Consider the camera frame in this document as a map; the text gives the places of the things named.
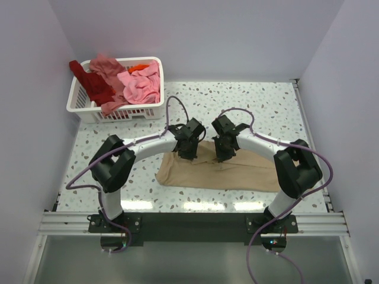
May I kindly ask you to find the orange t shirt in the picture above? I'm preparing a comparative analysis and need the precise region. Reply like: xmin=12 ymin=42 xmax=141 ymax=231
xmin=128 ymin=64 xmax=149 ymax=73

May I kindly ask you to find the dark red t shirt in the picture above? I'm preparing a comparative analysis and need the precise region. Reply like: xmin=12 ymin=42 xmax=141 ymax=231
xmin=69 ymin=60 xmax=115 ymax=107

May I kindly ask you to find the pink t shirt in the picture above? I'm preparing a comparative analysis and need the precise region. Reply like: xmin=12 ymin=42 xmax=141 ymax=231
xmin=117 ymin=60 xmax=160 ymax=105

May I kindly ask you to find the aluminium frame rail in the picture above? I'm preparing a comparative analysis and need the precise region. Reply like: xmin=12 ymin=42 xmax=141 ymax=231
xmin=35 ymin=78 xmax=365 ymax=284

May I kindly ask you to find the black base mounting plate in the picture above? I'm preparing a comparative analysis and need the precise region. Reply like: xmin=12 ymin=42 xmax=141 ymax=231
xmin=87 ymin=212 xmax=298 ymax=251

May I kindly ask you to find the dusty rose t shirt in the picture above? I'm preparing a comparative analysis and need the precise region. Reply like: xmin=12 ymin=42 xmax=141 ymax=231
xmin=89 ymin=54 xmax=129 ymax=116

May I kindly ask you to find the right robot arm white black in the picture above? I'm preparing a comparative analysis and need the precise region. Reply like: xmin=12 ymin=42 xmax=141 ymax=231
xmin=212 ymin=115 xmax=323 ymax=233

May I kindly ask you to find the beige t shirt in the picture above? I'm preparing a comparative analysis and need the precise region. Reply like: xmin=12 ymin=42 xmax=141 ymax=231
xmin=156 ymin=141 xmax=280 ymax=193

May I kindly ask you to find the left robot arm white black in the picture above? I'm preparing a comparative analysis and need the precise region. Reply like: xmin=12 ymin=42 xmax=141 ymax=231
xmin=88 ymin=118 xmax=206 ymax=233

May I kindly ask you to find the white plastic laundry basket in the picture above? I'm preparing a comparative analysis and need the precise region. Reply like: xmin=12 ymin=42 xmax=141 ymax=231
xmin=66 ymin=57 xmax=165 ymax=124

